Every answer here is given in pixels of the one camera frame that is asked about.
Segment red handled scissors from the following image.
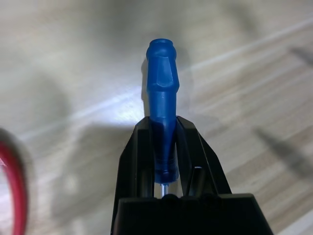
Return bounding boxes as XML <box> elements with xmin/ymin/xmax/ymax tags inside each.
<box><xmin>0</xmin><ymin>141</ymin><xmax>27</xmax><ymax>235</ymax></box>

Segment blue handled screwdriver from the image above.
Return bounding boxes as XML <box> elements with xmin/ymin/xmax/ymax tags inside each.
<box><xmin>146</xmin><ymin>38</ymin><xmax>180</xmax><ymax>196</ymax></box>

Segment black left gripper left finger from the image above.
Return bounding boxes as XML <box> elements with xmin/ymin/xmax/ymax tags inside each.
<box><xmin>114</xmin><ymin>117</ymin><xmax>157</xmax><ymax>199</ymax></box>

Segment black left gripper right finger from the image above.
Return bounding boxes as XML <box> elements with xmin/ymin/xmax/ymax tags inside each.
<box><xmin>175</xmin><ymin>116</ymin><xmax>232</xmax><ymax>196</ymax></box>

